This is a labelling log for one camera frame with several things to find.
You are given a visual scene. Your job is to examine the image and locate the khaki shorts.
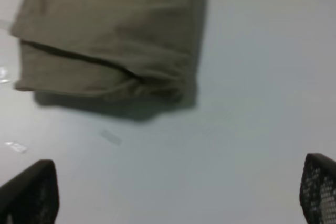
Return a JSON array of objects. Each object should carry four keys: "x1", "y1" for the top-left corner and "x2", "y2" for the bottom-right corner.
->
[{"x1": 11, "y1": 0, "x2": 203, "y2": 100}]

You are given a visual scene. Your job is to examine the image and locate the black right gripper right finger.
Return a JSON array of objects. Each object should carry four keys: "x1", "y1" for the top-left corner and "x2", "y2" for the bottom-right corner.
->
[{"x1": 299, "y1": 153, "x2": 335, "y2": 224}]

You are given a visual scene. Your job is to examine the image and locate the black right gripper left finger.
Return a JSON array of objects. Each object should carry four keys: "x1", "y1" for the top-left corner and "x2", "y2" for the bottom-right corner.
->
[{"x1": 1, "y1": 159, "x2": 59, "y2": 223}]

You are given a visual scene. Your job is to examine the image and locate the clear tape strip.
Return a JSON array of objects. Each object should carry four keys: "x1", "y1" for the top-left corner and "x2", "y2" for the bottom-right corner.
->
[
  {"x1": 5, "y1": 141, "x2": 28, "y2": 153},
  {"x1": 100, "y1": 130, "x2": 122, "y2": 145}
]

